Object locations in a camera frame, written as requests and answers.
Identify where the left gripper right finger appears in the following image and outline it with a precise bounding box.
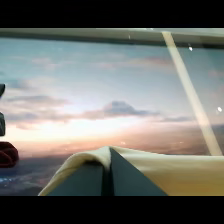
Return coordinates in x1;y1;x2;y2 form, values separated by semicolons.
108;147;168;197

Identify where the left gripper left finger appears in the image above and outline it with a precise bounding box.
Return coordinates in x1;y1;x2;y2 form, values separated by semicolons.
47;160;110;197

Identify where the cream garment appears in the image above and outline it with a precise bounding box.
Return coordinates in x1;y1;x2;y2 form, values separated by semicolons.
37;145;224;197

